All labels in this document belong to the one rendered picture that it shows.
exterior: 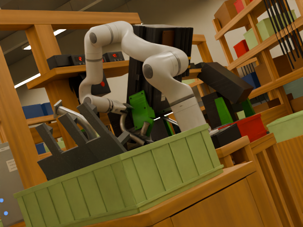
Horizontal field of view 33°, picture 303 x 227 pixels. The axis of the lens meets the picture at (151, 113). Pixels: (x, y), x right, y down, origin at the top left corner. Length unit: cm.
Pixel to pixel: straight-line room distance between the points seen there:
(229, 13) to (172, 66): 462
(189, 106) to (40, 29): 121
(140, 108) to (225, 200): 146
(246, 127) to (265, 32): 350
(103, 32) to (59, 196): 104
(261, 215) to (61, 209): 65
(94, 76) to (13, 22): 59
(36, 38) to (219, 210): 185
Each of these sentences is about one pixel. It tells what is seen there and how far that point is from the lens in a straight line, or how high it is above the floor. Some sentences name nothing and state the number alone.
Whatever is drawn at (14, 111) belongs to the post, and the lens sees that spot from 277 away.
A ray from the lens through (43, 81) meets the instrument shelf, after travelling 297.
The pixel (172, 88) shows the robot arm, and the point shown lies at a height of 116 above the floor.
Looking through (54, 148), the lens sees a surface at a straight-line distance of 185.
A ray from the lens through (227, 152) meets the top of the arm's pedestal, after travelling 216.
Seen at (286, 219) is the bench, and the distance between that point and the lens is 359.
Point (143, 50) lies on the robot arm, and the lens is 239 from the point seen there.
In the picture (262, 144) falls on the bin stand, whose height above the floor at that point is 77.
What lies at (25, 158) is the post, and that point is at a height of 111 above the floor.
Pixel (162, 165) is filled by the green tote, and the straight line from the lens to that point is 154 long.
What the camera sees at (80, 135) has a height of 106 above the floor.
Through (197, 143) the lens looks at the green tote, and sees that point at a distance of 167.
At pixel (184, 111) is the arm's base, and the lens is 227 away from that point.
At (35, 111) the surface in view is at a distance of 852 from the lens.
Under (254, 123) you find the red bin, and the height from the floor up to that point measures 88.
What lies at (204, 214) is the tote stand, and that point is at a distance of 154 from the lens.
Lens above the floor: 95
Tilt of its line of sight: 3 degrees up
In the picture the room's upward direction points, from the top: 20 degrees counter-clockwise
